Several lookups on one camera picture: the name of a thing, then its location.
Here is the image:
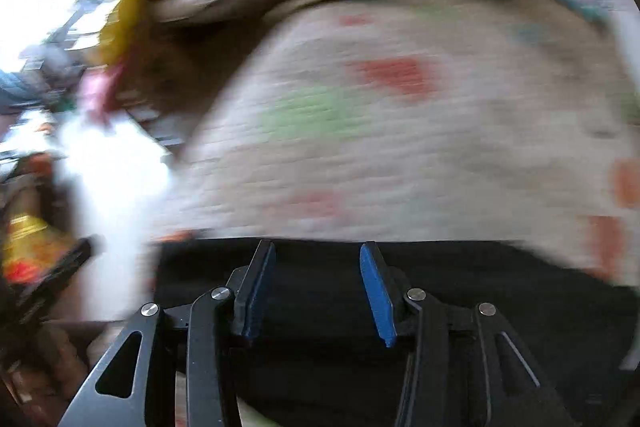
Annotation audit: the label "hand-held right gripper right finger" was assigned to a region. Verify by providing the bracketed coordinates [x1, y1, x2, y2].
[360, 241, 577, 427]

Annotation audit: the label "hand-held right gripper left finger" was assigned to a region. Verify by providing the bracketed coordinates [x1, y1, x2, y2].
[60, 240, 277, 427]

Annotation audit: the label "black pants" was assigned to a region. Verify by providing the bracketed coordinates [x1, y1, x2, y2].
[149, 237, 639, 427]

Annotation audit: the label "yellow and red packet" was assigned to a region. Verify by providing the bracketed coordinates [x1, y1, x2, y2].
[0, 211, 72, 289]

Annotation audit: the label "white cloth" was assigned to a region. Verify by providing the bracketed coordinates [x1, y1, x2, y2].
[59, 111, 174, 324]

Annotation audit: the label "white printed blanket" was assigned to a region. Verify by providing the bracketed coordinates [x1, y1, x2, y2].
[167, 0, 640, 280]

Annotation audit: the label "pink packet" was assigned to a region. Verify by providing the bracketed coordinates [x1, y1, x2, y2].
[79, 63, 127, 128]

